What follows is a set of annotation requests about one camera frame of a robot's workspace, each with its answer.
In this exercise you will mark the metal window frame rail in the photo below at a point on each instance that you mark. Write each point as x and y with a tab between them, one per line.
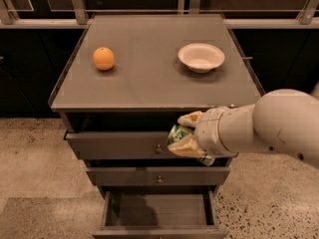
236	14

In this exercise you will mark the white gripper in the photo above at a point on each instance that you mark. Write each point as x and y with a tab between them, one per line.
208	132

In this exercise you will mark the grey drawer cabinet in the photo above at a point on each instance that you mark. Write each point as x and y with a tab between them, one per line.
149	88

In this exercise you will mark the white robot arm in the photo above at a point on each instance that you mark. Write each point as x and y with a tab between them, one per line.
283	121

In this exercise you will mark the bottom grey drawer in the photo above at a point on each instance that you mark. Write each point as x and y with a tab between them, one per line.
183	214

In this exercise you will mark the grey drawer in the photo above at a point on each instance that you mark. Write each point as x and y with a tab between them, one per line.
163	176
183	214
119	145

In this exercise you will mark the white paper bowl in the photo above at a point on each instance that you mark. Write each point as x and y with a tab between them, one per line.
201	58

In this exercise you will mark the middle grey drawer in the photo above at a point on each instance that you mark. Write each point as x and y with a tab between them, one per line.
163	176

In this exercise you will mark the crushed green can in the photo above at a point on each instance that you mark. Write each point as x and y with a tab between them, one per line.
178	132

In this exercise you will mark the orange fruit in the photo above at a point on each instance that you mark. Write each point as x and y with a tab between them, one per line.
104	59

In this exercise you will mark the top grey drawer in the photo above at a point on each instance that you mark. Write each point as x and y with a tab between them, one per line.
119	145

